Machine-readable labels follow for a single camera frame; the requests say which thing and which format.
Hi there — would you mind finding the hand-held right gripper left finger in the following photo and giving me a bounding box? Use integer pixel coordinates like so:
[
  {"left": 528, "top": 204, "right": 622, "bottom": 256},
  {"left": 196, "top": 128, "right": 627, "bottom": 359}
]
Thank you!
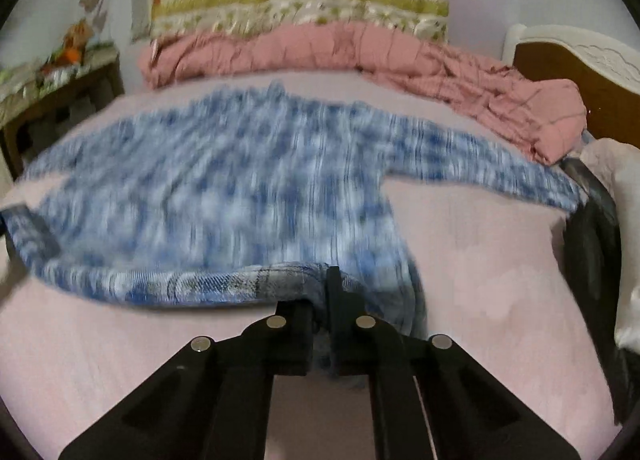
[{"left": 59, "top": 299, "right": 315, "bottom": 460}]

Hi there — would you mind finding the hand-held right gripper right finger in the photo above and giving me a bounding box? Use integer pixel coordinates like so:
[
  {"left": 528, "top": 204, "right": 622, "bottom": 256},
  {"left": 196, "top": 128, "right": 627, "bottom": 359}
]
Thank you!
[{"left": 325, "top": 266, "right": 582, "bottom": 460}]

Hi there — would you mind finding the blue plaid shirt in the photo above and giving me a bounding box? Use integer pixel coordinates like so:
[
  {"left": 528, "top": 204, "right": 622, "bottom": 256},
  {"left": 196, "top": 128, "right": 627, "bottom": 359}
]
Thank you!
[{"left": 2, "top": 83, "right": 588, "bottom": 378}]

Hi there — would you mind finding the pink bed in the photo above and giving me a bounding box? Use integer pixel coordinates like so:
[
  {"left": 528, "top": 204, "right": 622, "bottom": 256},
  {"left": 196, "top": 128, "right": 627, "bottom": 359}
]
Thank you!
[{"left": 0, "top": 68, "right": 621, "bottom": 460}]

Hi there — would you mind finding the black cloth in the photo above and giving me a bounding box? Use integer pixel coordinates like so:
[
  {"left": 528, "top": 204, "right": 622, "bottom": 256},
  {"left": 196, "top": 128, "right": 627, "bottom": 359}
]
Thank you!
[{"left": 560, "top": 157, "right": 632, "bottom": 426}]

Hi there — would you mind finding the pink checked quilt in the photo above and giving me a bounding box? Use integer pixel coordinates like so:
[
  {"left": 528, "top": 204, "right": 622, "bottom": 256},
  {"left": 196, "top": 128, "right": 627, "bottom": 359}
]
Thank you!
[{"left": 137, "top": 23, "right": 588, "bottom": 166}]

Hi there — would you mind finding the white cloth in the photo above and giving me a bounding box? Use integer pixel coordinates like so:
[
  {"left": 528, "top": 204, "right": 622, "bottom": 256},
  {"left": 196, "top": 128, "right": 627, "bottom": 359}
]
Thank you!
[{"left": 580, "top": 137, "right": 640, "bottom": 351}]

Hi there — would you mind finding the wooden side table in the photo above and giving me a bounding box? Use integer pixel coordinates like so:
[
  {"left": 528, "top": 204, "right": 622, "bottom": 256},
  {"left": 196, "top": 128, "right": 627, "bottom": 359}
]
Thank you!
[{"left": 0, "top": 48, "right": 126, "bottom": 181}]

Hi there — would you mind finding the wooden headboard with white trim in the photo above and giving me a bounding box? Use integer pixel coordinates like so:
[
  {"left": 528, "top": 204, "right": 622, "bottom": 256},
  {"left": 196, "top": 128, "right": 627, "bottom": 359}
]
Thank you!
[{"left": 502, "top": 24, "right": 640, "bottom": 148}]

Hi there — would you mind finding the orange toy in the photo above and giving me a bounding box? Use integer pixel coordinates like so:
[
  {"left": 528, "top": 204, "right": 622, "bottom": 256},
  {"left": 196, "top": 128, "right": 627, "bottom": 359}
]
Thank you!
[{"left": 42, "top": 20, "right": 98, "bottom": 74}]

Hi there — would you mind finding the patterned table cover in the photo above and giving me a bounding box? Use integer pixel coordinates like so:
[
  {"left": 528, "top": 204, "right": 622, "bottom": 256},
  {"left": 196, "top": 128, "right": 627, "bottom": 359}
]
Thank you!
[{"left": 0, "top": 43, "right": 118, "bottom": 106}]

